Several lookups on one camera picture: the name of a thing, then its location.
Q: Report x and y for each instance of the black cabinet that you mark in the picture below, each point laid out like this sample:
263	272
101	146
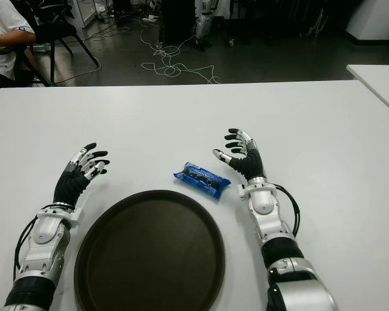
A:
178	22

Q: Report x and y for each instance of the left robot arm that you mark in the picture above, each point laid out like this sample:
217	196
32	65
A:
45	236

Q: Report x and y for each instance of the white display cabinet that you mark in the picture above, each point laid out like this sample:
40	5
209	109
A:
82	13

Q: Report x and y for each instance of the white side table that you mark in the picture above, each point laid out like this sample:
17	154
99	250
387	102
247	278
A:
381	82

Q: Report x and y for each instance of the blue Oreo packet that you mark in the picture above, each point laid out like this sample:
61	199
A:
197	178

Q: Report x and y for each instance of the round dark brown tray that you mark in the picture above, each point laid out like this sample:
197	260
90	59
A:
149	252

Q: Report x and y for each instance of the white humanoid robot legs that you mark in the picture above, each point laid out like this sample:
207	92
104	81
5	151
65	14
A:
203	26

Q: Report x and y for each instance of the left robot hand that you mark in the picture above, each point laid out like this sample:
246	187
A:
68	184

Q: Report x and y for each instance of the white power strip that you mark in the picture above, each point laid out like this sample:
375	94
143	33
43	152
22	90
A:
149	19

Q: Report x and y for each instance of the person in white shirt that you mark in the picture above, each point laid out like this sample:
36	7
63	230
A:
1	32

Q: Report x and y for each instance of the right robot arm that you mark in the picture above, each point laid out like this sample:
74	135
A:
278	252

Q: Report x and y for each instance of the white block with black base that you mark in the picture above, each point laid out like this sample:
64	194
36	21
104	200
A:
376	19

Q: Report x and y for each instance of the black chair with sled legs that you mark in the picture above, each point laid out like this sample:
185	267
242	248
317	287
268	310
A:
60	30

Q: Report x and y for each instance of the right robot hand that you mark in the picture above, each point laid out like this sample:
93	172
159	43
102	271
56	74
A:
251	163

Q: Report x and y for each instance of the black chair with armrest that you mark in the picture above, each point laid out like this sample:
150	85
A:
26	68

